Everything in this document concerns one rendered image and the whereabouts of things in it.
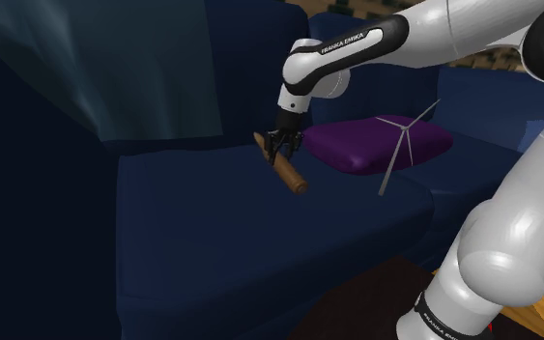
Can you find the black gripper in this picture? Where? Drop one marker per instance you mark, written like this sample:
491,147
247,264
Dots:
287,122

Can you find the brown wooden rolling pin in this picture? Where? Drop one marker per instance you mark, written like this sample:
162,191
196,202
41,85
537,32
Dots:
292,176

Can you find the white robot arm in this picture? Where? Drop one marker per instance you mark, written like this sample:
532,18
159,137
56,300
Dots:
502,226

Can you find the dark blue sofa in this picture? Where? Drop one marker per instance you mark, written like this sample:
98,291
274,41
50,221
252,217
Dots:
262,226

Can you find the purple cushion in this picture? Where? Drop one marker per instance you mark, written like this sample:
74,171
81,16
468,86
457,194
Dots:
370,143

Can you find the grey wind turbine model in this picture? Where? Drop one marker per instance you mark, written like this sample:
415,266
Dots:
398,151

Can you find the teal blanket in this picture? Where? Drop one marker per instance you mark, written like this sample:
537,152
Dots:
106,70

